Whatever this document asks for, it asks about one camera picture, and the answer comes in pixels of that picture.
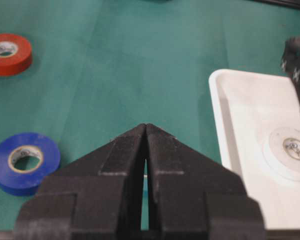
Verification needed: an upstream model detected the white tape roll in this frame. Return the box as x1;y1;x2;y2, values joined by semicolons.
263;127;300;182

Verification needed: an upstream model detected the blue tape roll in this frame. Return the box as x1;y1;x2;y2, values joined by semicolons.
0;132;61;196

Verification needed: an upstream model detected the red tape roll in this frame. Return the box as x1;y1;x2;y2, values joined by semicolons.
0;33;33;77

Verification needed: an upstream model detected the white plastic tray case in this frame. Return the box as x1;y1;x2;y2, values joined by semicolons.
209;69;300;231

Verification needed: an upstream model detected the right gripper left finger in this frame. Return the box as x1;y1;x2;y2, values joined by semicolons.
13;123;146;240

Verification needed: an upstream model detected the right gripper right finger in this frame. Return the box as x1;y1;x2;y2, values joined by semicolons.
146;124;267;240

